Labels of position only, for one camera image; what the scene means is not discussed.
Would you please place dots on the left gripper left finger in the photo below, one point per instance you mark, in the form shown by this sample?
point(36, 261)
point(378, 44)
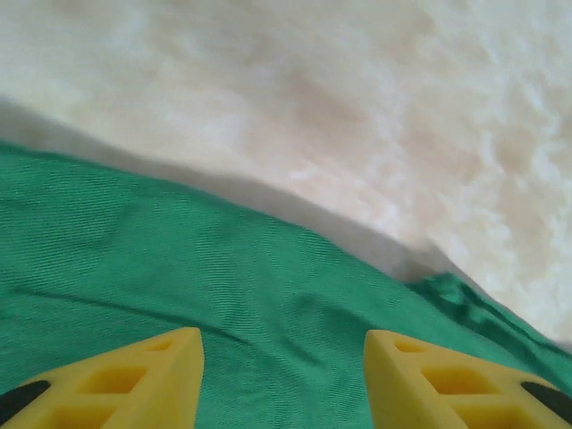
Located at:
point(111, 389)

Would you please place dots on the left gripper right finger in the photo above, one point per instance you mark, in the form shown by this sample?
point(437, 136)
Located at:
point(447, 393)

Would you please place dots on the green long pants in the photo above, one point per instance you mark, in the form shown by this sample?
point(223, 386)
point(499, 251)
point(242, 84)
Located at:
point(179, 250)

